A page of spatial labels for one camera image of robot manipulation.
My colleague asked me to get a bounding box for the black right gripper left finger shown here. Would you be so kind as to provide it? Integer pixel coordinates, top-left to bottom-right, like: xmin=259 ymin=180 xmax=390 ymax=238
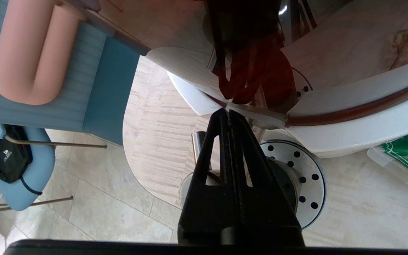
xmin=177 ymin=108 xmax=242 ymax=245

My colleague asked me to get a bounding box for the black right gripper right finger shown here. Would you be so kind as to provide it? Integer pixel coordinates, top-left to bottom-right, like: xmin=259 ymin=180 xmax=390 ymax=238
xmin=229 ymin=110 xmax=305 ymax=247

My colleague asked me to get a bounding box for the black plastic cup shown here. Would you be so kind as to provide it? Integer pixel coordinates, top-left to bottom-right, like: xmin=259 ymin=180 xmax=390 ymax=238
xmin=179 ymin=158 xmax=301 ymax=227

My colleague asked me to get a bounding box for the round perforated drip tray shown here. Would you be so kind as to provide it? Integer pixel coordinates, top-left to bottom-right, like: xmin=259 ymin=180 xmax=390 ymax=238
xmin=261 ymin=140 xmax=327 ymax=230

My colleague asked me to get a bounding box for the large dark tea dispenser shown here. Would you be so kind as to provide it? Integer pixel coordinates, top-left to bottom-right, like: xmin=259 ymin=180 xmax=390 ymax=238
xmin=146 ymin=0 xmax=408 ymax=159

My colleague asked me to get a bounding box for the teal bench sofa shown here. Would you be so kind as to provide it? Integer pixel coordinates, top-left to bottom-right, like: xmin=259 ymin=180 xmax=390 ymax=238
xmin=0 ymin=0 xmax=151 ymax=146

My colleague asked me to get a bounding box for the light blue chair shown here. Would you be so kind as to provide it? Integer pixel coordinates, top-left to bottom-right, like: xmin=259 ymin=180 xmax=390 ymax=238
xmin=0 ymin=122 xmax=107 ymax=245

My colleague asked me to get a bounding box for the black bag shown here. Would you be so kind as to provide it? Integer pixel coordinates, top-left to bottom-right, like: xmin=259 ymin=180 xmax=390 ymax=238
xmin=0 ymin=124 xmax=44 ymax=196

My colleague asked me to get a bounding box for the pink bolster cushion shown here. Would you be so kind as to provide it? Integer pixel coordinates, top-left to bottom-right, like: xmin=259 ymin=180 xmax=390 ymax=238
xmin=0 ymin=0 xmax=100 ymax=106

